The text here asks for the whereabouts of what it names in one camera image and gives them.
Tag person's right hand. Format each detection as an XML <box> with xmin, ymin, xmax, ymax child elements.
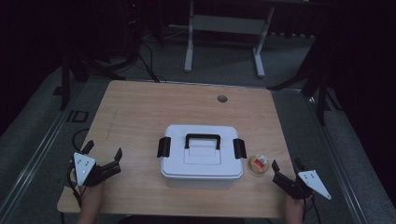
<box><xmin>284</xmin><ymin>195</ymin><xmax>312</xmax><ymax>217</ymax></box>

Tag black floor cables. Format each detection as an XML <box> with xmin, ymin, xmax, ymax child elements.
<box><xmin>136</xmin><ymin>40</ymin><xmax>167</xmax><ymax>84</ymax></box>

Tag white storage box black handle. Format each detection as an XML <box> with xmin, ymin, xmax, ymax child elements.
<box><xmin>157</xmin><ymin>124</ymin><xmax>248</xmax><ymax>189</ymax></box>

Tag black metal stand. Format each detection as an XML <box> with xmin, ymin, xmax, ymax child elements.
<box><xmin>268</xmin><ymin>31</ymin><xmax>344</xmax><ymax>126</ymax></box>
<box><xmin>59</xmin><ymin>52</ymin><xmax>127</xmax><ymax>111</ymax></box>

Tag black floor bracket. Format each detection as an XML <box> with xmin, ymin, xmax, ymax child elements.
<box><xmin>64</xmin><ymin>109</ymin><xmax>90</xmax><ymax>124</ymax></box>

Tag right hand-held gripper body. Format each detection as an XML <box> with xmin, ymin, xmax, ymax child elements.
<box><xmin>273</xmin><ymin>169</ymin><xmax>332</xmax><ymax>201</ymax></box>

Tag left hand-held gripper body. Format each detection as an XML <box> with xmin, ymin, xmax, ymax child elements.
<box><xmin>67</xmin><ymin>151</ymin><xmax>122</xmax><ymax>188</ymax></box>

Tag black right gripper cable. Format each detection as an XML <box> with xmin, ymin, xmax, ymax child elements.
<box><xmin>303</xmin><ymin>194</ymin><xmax>322</xmax><ymax>224</ymax></box>

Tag person's left hand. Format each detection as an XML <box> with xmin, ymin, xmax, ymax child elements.
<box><xmin>78</xmin><ymin>181</ymin><xmax>106</xmax><ymax>204</ymax></box>

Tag round yellow red-label container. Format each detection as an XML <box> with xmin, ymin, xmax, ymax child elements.
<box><xmin>247</xmin><ymin>153</ymin><xmax>271</xmax><ymax>175</ymax></box>

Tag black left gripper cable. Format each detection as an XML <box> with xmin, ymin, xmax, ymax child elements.
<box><xmin>66</xmin><ymin>128</ymin><xmax>91</xmax><ymax>208</ymax></box>

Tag white metal desk frame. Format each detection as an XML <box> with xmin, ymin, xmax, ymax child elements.
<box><xmin>183</xmin><ymin>0</ymin><xmax>276</xmax><ymax>78</ymax></box>

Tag metal floor rail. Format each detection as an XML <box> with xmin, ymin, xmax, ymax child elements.
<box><xmin>0</xmin><ymin>83</ymin><xmax>87</xmax><ymax>220</ymax></box>
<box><xmin>306</xmin><ymin>92</ymin><xmax>370</xmax><ymax>224</ymax></box>

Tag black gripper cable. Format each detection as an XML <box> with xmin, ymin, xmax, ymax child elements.
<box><xmin>66</xmin><ymin>128</ymin><xmax>91</xmax><ymax>208</ymax></box>
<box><xmin>303</xmin><ymin>194</ymin><xmax>322</xmax><ymax>224</ymax></box>

